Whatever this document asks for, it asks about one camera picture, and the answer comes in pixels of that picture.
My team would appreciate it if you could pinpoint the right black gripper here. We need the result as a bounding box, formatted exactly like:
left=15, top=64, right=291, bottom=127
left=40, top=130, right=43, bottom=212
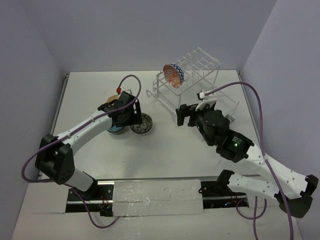
left=175, top=102, right=215, bottom=146

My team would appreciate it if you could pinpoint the blue triangle patterned bowl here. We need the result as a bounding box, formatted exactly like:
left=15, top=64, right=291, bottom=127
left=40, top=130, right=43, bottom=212
left=130, top=113, right=153, bottom=135

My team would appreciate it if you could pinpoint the solid blue bowl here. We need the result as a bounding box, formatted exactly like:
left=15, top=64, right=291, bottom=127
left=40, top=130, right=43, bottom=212
left=107, top=125, right=126, bottom=135

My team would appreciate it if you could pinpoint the orange white patterned bowl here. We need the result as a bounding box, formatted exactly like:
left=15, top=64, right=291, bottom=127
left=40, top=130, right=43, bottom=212
left=162, top=63, right=185, bottom=89

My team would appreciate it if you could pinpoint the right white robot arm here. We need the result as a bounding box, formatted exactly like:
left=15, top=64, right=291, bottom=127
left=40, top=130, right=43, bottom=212
left=176, top=104, right=319, bottom=219

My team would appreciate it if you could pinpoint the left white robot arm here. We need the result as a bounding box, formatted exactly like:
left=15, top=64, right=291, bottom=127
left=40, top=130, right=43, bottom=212
left=35, top=91, right=142, bottom=200

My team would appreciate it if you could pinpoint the cream bowl gold rim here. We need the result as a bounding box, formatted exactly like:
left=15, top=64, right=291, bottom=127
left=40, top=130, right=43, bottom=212
left=106, top=95, right=119, bottom=105

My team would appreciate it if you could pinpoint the silver tape patch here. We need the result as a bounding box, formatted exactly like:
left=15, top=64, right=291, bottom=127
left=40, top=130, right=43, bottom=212
left=112, top=179, right=204, bottom=217

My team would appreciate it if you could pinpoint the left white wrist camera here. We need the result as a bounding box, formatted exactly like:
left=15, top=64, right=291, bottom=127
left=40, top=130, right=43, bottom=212
left=116, top=87, right=136, bottom=102

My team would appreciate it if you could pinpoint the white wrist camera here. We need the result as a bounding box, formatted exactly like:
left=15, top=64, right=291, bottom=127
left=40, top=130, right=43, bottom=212
left=195, top=90, right=218, bottom=111
left=116, top=87, right=136, bottom=102

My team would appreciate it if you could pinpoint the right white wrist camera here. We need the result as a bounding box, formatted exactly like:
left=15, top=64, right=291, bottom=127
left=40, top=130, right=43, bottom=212
left=195, top=90, right=218, bottom=111

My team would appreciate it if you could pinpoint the white wire dish rack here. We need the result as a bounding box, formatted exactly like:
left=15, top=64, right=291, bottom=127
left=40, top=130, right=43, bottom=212
left=146, top=46, right=240, bottom=142

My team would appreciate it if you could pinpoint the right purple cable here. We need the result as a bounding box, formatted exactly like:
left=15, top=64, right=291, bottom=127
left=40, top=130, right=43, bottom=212
left=204, top=81, right=295, bottom=240

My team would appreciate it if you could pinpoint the aluminium table edge rail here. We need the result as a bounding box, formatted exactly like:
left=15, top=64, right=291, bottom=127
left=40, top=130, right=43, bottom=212
left=37, top=72, right=70, bottom=181

